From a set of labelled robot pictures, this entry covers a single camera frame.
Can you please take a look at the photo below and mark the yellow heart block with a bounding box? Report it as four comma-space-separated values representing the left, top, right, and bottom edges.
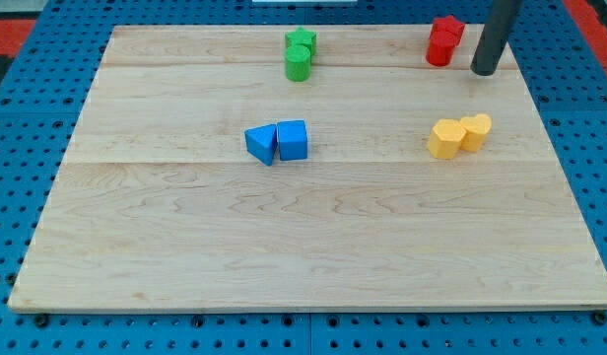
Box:
460, 113, 492, 152

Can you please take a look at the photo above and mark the blue cube block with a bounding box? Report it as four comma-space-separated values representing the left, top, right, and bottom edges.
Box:
277, 120, 308, 161

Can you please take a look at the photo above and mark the blue triangle block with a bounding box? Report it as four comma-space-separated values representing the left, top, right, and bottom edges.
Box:
244, 124, 278, 166

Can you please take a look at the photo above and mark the light wooden board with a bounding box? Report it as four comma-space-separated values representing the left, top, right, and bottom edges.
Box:
8, 25, 607, 314

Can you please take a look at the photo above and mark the green cylinder block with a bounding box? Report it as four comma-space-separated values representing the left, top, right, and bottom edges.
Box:
284, 45, 311, 82

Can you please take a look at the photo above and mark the green star block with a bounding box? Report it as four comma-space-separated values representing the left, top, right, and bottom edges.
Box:
285, 27, 317, 55

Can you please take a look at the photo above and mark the yellow hexagon block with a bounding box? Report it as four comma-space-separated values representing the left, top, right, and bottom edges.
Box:
427, 119, 466, 160

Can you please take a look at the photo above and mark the red cylinder block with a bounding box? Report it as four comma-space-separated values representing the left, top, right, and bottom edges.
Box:
426, 31, 457, 67

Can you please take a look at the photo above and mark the red star block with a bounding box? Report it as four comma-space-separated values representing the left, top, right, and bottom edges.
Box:
430, 15, 465, 46

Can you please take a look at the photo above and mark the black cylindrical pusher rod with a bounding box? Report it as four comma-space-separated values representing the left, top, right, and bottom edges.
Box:
470, 0, 522, 76

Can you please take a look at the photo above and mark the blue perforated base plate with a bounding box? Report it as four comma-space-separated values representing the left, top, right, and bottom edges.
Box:
0, 0, 607, 354

